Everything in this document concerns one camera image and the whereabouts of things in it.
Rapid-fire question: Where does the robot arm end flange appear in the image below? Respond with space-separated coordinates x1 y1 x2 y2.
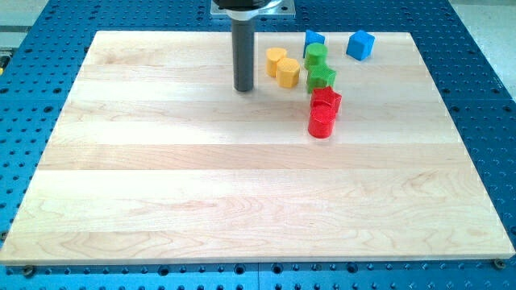
212 0 281 21

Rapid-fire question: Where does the yellow hexagon block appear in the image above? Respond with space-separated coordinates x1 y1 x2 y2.
276 58 300 88

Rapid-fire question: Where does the yellow heart block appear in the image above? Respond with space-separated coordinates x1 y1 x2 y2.
265 48 288 77

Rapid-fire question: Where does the red cylinder block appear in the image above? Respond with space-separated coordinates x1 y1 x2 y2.
308 105 336 139

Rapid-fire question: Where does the red star block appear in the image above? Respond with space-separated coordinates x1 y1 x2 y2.
310 86 342 114

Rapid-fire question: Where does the green star block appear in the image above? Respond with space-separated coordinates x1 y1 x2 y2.
306 64 337 93

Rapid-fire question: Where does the light wooden board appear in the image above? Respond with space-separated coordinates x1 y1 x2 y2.
1 31 514 265

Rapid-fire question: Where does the green cylinder block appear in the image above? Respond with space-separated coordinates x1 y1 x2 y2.
304 43 328 69

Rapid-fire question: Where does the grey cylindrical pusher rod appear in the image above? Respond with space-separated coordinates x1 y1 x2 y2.
231 19 255 92

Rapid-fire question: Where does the blue triangle block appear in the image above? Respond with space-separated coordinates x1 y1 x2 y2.
303 29 326 56

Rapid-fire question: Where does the transparent acrylic mounting plate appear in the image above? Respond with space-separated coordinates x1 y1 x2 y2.
210 0 296 19

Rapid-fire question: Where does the blue cube block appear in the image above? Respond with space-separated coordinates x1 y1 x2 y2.
346 30 376 60

